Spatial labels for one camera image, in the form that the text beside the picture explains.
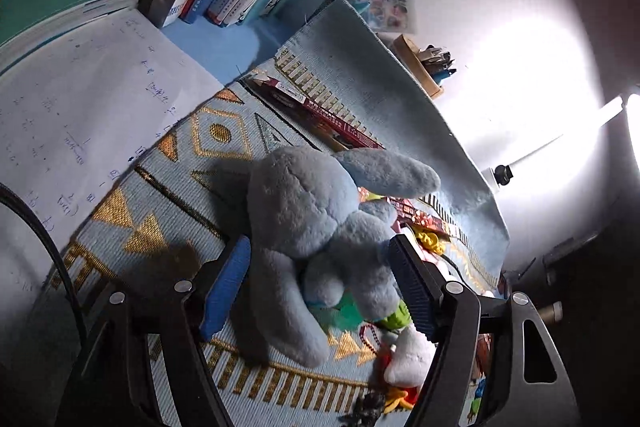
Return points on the white desk lamp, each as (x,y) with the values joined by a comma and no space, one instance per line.
(590,122)

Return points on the dango plush with faces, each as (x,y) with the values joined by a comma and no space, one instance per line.
(407,357)

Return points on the blue plush bunny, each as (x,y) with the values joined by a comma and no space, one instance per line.
(300,207)

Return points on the small green toy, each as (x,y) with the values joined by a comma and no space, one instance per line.
(395,319)

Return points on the small orange toy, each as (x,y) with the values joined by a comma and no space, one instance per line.
(400,399)

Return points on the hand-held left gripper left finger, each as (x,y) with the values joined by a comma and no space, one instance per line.
(225,292)

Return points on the white handwritten paper sheet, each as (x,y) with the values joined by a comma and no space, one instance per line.
(100,107)

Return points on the wooden pen holder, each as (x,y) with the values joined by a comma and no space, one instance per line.
(417,67)

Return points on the black toy figure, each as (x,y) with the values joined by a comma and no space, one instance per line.
(367,407)

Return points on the teal translucent toy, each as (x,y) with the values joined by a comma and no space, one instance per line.
(345,314)

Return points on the yellow toy figure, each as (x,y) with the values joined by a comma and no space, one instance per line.
(432,242)

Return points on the blue patterned woven mat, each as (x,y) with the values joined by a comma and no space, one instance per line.
(350,72)

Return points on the sticker sheet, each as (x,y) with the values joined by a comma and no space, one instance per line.
(395,12)

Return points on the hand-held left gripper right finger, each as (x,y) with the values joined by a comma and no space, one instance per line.
(410,287)

